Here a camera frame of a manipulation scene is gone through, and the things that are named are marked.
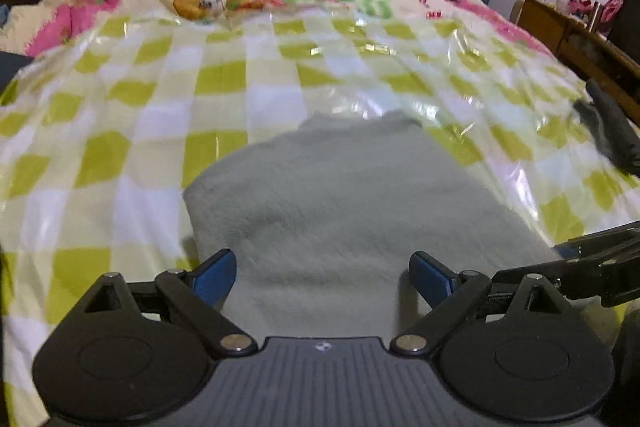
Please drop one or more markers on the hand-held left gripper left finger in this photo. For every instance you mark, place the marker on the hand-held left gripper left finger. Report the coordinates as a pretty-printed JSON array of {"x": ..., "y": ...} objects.
[{"x": 217, "y": 278}]

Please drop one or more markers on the dark grey cloth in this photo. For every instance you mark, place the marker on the dark grey cloth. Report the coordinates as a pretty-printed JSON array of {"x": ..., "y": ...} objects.
[{"x": 610, "y": 127}]

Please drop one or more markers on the pink clutter pile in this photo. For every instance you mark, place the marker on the pink clutter pile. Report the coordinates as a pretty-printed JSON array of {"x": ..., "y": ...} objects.
[{"x": 610, "y": 9}]

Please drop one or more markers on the green checked plastic bedcover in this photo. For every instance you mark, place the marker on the green checked plastic bedcover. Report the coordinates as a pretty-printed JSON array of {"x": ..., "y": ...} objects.
[{"x": 200, "y": 82}]

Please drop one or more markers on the pink and cream quilt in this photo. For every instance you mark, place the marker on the pink and cream quilt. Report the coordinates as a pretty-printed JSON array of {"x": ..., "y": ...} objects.
[{"x": 65, "y": 12}]

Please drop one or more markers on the brown wooden desk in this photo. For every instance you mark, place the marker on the brown wooden desk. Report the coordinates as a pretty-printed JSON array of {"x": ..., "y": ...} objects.
[{"x": 565, "y": 32}]

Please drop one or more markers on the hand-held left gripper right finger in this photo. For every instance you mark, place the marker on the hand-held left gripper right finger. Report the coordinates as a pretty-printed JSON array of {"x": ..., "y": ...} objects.
[{"x": 431, "y": 278}]

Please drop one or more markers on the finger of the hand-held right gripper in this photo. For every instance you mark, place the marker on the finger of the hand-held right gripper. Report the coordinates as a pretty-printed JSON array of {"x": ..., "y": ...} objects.
[
  {"x": 605, "y": 242},
  {"x": 595, "y": 279}
]

